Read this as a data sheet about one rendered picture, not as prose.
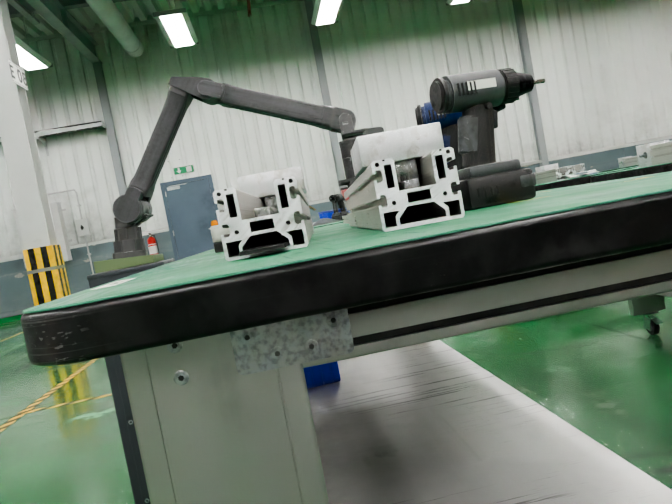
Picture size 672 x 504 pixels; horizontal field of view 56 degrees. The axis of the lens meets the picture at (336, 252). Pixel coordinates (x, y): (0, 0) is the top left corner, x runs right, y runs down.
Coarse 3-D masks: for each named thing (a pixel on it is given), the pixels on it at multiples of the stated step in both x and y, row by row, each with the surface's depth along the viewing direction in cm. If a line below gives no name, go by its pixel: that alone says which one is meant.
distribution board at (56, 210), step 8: (56, 192) 1199; (56, 208) 1180; (16, 216) 1173; (56, 216) 1181; (80, 216) 1205; (16, 224) 1174; (56, 224) 1181; (64, 224) 1203; (80, 224) 1199; (88, 224) 1206; (56, 232) 1182; (64, 232) 1194; (80, 232) 1200; (88, 232) 1201; (64, 240) 1185; (64, 248) 1184; (88, 248) 1209; (64, 256) 1185; (24, 264) 1178
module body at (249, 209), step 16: (224, 192) 74; (240, 192) 79; (288, 192) 74; (240, 208) 75; (256, 208) 78; (272, 208) 83; (288, 208) 74; (304, 208) 92; (224, 224) 74; (240, 224) 74; (256, 224) 82; (272, 224) 111; (288, 224) 78; (304, 224) 75; (224, 240) 74; (240, 240) 88; (256, 240) 89; (304, 240) 75; (240, 256) 75
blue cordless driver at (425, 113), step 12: (420, 108) 124; (432, 108) 122; (504, 108) 121; (420, 120) 123; (432, 120) 122; (444, 120) 122; (456, 120) 122; (444, 132) 123; (456, 132) 122; (444, 144) 123; (456, 144) 123; (456, 156) 123
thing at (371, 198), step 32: (384, 160) 75; (416, 160) 87; (448, 160) 77; (352, 192) 122; (384, 192) 75; (416, 192) 85; (448, 192) 75; (352, 224) 141; (384, 224) 75; (416, 224) 75
